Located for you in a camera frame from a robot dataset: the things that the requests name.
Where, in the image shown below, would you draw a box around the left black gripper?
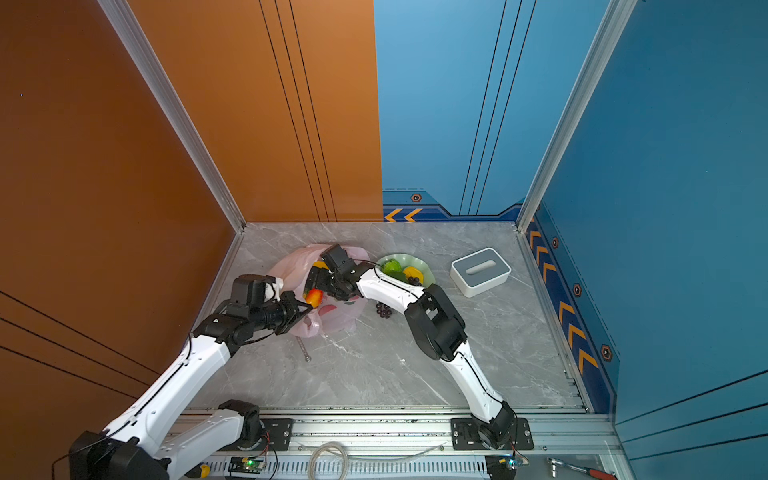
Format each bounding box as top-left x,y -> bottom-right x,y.
251,291 -> 314,335

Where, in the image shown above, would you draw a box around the red pear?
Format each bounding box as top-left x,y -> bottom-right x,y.
304,288 -> 324,309

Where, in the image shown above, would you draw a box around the pink plastic bag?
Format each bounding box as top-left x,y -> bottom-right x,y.
268,244 -> 367,338

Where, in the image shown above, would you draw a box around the yellow starfruit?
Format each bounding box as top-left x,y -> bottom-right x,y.
403,266 -> 424,286

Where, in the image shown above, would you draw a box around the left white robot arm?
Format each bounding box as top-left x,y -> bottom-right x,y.
67,291 -> 313,479

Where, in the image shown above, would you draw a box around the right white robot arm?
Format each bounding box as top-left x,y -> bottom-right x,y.
305,244 -> 517,450

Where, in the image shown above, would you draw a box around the green bumpy fruit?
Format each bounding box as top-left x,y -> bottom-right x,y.
381,258 -> 403,277

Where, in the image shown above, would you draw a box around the light green fruit plate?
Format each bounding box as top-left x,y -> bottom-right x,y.
376,253 -> 435,287

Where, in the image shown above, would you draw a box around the small metal wrench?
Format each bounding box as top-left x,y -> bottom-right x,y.
294,336 -> 312,363

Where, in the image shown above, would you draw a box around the white grey tissue box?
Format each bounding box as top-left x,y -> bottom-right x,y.
450,247 -> 512,298

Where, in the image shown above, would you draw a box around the left green circuit board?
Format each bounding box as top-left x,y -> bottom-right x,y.
225,456 -> 268,478

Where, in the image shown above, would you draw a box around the green circuit board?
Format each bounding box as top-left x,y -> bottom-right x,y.
225,456 -> 268,478
484,454 -> 529,480

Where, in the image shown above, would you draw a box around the yellow black screwdriver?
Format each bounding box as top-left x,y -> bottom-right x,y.
184,463 -> 211,479

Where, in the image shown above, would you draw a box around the right green circuit board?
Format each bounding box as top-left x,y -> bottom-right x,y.
484,454 -> 529,480

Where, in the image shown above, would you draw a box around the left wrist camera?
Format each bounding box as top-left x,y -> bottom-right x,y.
230,274 -> 283,307

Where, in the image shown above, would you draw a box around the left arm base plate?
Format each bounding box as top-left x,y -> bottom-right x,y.
220,417 -> 294,452

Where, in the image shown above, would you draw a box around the aluminium front rail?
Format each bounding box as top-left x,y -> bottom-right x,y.
166,408 -> 633,479

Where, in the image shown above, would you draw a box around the coiled white cable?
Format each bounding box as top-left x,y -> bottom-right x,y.
307,440 -> 448,480

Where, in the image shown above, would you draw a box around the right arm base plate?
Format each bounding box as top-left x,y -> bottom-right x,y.
450,417 -> 535,451

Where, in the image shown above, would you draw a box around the red handled tool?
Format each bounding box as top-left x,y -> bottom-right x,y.
547,457 -> 617,480

